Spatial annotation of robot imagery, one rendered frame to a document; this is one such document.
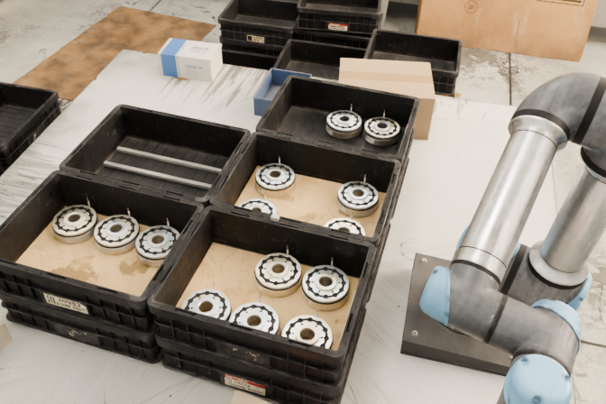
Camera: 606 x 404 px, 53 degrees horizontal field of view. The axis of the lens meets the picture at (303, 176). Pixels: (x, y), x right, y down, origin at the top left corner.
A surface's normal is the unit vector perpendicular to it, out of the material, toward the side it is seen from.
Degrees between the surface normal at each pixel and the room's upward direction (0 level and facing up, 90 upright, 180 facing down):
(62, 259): 0
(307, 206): 0
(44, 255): 0
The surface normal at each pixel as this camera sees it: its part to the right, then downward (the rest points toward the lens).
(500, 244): 0.25, -0.25
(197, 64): -0.22, 0.63
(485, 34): -0.22, 0.36
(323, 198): 0.02, -0.76
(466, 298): -0.17, -0.38
